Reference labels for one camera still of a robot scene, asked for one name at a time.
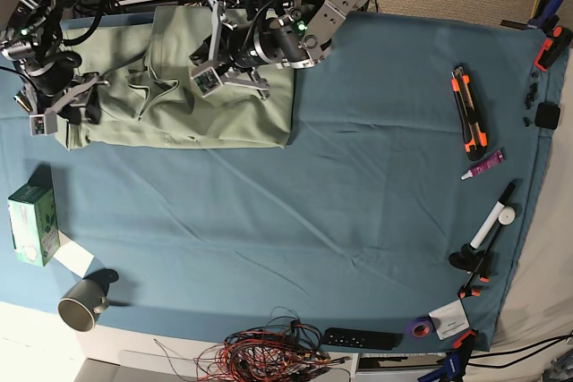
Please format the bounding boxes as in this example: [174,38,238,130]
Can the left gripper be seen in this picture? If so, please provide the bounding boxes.
[189,0,269,100]

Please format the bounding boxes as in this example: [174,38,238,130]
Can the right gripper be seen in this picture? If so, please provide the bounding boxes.
[21,72,109,125]

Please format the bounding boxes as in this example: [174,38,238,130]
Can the sage green T-shirt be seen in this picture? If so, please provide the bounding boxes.
[55,6,294,150]

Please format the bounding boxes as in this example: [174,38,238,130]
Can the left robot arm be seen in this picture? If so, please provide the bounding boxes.
[190,0,369,99]

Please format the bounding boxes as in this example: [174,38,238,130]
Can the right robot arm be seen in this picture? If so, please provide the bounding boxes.
[1,0,109,136]

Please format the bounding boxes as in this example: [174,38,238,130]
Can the small silver lighter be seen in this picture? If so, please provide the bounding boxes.
[13,91,32,115]

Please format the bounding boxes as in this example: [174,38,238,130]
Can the green tissue box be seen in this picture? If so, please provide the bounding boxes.
[8,183,60,267]

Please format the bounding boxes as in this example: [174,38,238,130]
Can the white paper slip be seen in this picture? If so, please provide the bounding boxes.
[54,240,94,277]

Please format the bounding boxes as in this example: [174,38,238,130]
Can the grey ceramic mug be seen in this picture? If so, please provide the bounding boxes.
[56,279,109,333]

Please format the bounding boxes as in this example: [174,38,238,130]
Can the blue table cloth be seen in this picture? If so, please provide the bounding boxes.
[1,13,568,346]

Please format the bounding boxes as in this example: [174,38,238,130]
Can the orange black utility knife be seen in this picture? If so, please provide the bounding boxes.
[450,65,488,162]

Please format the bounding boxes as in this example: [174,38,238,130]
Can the purple glue tube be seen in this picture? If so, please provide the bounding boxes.
[460,149,504,181]

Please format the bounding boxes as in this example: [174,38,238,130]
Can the black remote control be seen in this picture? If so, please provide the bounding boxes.
[321,327,403,351]

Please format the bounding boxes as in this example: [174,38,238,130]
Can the orange black spring clamp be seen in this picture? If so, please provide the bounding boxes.
[458,251,491,299]

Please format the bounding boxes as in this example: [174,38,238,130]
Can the white black hand pump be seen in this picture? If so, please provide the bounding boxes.
[449,182,516,272]

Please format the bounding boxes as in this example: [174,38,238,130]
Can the purple tape roll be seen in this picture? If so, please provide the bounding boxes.
[404,316,435,339]

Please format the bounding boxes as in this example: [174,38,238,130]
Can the black square box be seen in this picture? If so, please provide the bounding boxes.
[535,102,560,131]

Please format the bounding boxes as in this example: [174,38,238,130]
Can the orange black corner clamp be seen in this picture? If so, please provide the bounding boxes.
[534,26,572,72]

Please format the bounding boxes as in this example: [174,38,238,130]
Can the white card box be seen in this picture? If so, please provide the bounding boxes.
[429,300,470,341]

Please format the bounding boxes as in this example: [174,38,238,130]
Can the blue bar clamp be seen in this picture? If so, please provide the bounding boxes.
[417,329,478,382]

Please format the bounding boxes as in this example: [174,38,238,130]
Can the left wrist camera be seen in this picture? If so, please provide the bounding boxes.
[191,65,223,98]

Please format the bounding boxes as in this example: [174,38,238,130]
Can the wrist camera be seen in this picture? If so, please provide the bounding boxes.
[30,112,57,136]
[191,65,223,98]

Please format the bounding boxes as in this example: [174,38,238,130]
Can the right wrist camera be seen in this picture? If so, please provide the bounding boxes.
[30,112,57,136]

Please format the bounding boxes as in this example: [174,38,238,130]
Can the red and black wire bundle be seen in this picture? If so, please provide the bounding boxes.
[153,308,350,382]

